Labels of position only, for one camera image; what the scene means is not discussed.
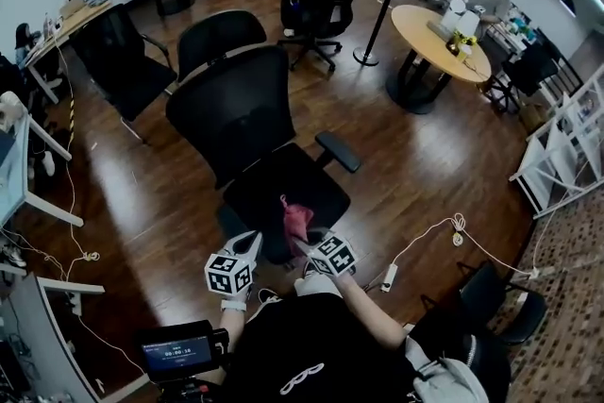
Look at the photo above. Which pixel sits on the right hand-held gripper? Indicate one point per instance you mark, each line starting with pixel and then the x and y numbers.
pixel 332 256

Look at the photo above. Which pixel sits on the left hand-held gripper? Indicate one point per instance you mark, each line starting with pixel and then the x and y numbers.
pixel 229 276

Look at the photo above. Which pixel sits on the pink cloth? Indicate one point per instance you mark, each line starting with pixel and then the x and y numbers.
pixel 298 217

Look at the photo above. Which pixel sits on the black mesh office chair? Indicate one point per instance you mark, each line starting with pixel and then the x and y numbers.
pixel 236 108

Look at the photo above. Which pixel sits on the person's left forearm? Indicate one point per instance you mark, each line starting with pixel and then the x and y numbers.
pixel 233 326

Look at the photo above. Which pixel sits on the person's right forearm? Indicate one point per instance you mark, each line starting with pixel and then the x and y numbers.
pixel 373 314

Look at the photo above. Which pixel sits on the black stool chair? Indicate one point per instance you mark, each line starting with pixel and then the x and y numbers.
pixel 500 302

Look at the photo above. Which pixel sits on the black round-backed chair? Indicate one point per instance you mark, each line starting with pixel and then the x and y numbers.
pixel 222 38

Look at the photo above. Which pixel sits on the black cantilever visitor chair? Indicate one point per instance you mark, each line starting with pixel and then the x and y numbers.
pixel 118 61

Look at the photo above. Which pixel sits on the black swivel office chair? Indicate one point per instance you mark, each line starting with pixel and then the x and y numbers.
pixel 330 0

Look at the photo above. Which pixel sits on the person's black white shoe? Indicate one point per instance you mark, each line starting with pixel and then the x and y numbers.
pixel 268 295

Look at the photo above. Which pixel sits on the white wristband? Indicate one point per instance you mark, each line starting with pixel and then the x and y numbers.
pixel 234 305

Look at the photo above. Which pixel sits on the white power strip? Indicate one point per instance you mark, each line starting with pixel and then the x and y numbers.
pixel 388 278

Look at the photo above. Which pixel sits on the person's black shirt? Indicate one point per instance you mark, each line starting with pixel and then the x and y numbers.
pixel 311 354

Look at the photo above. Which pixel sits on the black monitor device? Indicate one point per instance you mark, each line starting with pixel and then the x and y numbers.
pixel 177 351

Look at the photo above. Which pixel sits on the grey bag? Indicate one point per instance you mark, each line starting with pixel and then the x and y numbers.
pixel 441 375

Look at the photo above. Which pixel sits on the yellow black striped strip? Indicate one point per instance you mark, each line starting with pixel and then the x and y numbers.
pixel 72 118

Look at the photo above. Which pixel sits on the grey white desk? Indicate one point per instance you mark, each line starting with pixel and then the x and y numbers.
pixel 42 325

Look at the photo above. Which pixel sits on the round wooden table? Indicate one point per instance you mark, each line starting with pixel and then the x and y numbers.
pixel 424 38

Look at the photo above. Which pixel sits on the yellow toy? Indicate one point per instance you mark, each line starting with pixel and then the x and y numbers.
pixel 464 40

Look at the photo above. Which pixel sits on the white containers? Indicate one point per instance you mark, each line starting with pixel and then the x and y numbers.
pixel 460 16

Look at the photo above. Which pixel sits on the white shelf rack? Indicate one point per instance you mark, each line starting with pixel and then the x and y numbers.
pixel 561 141

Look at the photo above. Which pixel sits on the black mesh armchair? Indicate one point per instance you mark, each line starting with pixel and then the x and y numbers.
pixel 533 71

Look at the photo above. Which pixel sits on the long wooden desk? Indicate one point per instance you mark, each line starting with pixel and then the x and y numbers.
pixel 71 21

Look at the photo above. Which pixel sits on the black pendant lamp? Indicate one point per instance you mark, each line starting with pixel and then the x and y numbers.
pixel 568 5

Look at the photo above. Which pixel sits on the white frame desk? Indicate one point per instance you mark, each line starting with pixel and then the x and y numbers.
pixel 14 165

